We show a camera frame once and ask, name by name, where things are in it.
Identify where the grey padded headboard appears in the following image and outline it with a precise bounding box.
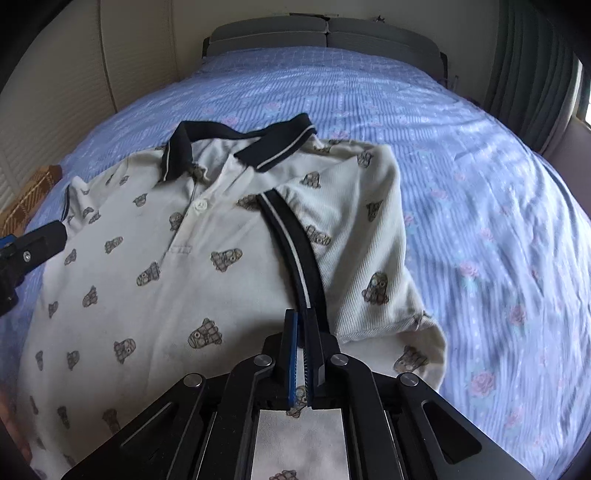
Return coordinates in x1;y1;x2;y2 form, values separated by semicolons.
202;15;449;84

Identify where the green curtain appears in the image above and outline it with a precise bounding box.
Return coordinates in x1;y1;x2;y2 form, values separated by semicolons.
484;1;583;156

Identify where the blue striped floral duvet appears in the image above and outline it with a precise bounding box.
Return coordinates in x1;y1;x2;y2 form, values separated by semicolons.
1;48;590;479

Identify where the window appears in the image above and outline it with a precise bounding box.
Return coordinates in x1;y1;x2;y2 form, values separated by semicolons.
573;55;590;126

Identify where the beige louvered wardrobe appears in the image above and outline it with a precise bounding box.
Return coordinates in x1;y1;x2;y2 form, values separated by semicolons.
1;1;178;206

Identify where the white patterned polo shirt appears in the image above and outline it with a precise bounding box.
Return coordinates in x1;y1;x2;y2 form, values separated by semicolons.
17;115;446;479

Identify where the person's left hand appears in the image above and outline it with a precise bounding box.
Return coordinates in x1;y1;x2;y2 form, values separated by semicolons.
0;393;32;464

